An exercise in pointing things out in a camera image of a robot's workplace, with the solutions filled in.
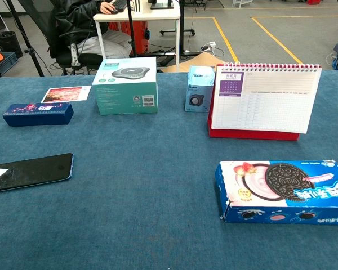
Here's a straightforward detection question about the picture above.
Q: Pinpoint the black keyboard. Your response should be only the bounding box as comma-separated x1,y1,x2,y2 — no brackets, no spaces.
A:
110,0,128,12

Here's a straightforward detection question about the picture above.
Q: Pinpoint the black waste bin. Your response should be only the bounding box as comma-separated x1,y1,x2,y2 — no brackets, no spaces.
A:
0,31,24,59

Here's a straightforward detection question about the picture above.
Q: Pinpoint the black rolling stand base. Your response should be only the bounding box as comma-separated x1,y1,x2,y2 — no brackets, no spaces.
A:
159,0,197,37

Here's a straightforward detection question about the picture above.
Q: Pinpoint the light blue smartphone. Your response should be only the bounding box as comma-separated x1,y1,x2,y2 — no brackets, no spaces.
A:
0,152,74,194

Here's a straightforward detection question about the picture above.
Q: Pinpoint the black office chair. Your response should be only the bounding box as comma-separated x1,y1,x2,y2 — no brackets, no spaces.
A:
18,0,104,76

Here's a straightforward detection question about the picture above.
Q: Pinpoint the dark blue long box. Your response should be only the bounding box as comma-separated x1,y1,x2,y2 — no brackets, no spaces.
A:
2,102,74,127

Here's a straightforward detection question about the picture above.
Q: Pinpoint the blue Oreo cookie box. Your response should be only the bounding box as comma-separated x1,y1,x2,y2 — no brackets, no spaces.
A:
215,160,338,226

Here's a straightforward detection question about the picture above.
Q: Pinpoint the red photo postcard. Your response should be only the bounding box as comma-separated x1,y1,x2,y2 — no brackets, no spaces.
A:
41,85,92,104

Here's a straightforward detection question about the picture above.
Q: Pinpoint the small light blue speaker box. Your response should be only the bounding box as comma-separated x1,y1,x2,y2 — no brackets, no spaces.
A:
184,65,216,113

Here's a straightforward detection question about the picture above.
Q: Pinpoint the blue plastic crate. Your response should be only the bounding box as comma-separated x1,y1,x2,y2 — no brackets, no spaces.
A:
0,51,19,76

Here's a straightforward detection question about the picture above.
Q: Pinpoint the black tripod stand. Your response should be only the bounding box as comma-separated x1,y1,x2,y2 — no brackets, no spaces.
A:
3,0,45,77

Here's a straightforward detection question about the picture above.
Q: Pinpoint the seated person in black jacket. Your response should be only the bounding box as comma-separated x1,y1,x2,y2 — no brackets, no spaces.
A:
49,0,134,60

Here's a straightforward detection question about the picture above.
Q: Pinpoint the red spiral desk calendar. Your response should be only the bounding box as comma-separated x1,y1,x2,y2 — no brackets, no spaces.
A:
207,62,323,141

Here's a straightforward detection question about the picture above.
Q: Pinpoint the white power strip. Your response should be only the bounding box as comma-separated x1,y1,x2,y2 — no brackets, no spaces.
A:
200,41,217,52

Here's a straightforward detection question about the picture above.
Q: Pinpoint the cardboard sheet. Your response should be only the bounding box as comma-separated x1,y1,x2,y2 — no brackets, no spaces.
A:
159,53,233,73

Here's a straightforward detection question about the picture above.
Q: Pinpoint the teal speakerphone box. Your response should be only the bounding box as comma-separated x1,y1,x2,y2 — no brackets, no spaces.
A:
92,57,158,116

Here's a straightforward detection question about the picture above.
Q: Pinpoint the white desk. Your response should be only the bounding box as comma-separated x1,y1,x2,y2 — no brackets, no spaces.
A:
93,0,181,70

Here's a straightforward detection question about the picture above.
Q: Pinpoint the red cabinet under desk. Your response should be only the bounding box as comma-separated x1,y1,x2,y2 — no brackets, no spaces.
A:
108,21,150,56

